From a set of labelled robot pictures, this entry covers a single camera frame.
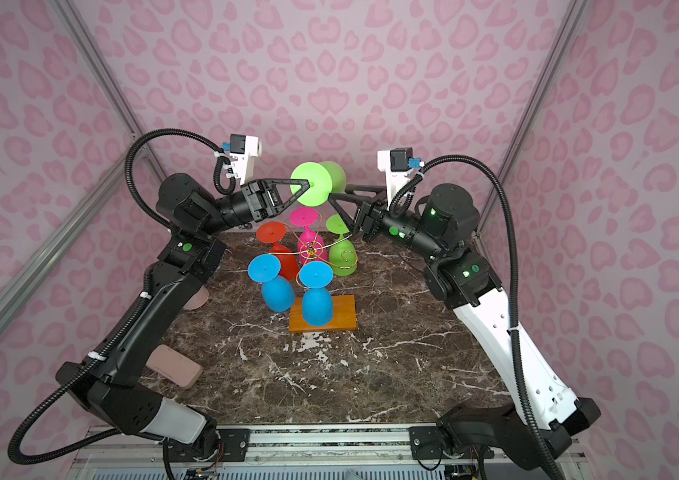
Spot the red wine glass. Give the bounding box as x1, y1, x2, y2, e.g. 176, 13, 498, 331
256, 221, 298, 281

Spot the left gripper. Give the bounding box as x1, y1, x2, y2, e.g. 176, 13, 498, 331
200, 181, 307, 243

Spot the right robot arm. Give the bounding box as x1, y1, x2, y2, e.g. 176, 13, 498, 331
328, 184, 601, 470

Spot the magenta wine glass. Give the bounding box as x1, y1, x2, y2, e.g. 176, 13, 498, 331
289, 207, 328, 265

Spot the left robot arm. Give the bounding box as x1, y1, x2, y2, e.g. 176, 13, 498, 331
56, 173, 310, 458

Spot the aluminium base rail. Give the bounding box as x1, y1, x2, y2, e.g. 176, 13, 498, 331
65, 421, 593, 480

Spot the diagonal aluminium frame bar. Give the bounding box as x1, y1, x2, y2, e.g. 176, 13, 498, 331
0, 143, 147, 385

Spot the blue wine glass left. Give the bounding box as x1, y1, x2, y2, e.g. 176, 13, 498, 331
247, 254, 296, 312

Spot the green wine glass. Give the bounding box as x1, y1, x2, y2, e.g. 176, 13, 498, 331
290, 161, 347, 207
326, 214, 357, 277

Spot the wooden rack base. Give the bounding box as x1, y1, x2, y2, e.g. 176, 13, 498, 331
288, 295, 357, 334

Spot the green wine glass front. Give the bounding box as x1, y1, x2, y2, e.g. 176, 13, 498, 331
290, 161, 347, 207

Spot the pink sponge block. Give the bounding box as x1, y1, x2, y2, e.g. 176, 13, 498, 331
146, 344, 202, 389

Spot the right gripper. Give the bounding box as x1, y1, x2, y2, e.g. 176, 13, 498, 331
330, 185, 449, 263

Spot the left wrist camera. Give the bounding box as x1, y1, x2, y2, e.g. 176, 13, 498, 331
222, 134, 262, 186

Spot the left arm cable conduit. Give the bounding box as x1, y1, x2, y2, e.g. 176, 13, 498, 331
7, 127, 238, 466

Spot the gold wire glass rack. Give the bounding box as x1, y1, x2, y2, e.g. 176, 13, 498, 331
296, 215, 359, 277

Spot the blue wine glass front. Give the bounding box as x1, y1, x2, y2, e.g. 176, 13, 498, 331
298, 261, 333, 327

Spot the blue wine glass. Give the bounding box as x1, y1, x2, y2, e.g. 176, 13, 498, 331
298, 261, 333, 327
247, 254, 296, 312

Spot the pink pen holder cup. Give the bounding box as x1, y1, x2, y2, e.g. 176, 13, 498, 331
182, 287, 209, 311

